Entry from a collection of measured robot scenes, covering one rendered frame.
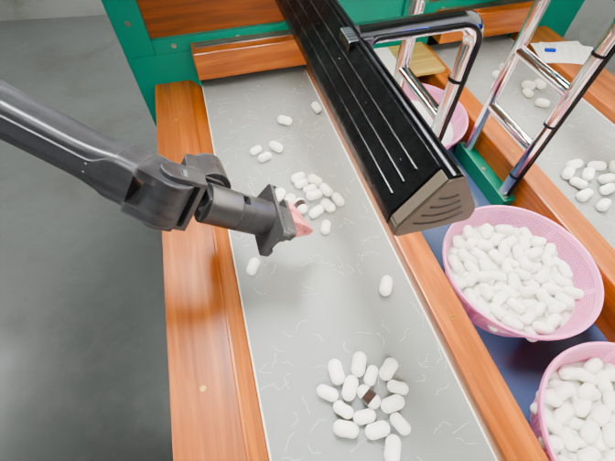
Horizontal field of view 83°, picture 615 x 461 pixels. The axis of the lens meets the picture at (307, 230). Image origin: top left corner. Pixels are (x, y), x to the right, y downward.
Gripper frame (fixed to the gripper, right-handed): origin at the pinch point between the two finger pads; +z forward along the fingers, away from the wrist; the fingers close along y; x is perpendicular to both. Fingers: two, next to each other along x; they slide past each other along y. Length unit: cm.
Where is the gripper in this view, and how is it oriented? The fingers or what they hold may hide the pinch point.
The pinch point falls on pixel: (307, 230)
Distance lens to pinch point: 60.4
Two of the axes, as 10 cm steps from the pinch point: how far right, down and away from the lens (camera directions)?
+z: 7.3, 2.0, 6.5
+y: -2.7, -7.9, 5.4
